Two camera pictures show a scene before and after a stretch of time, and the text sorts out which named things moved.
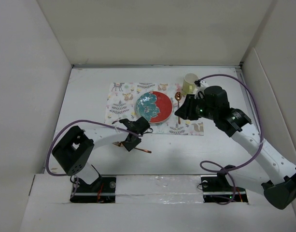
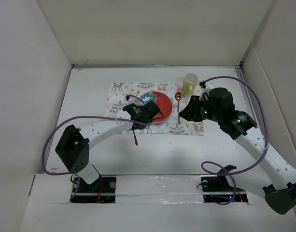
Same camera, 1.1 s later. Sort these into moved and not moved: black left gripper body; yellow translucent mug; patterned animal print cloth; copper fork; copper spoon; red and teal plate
Moved: black left gripper body; copper fork
Not moved: patterned animal print cloth; red and teal plate; copper spoon; yellow translucent mug
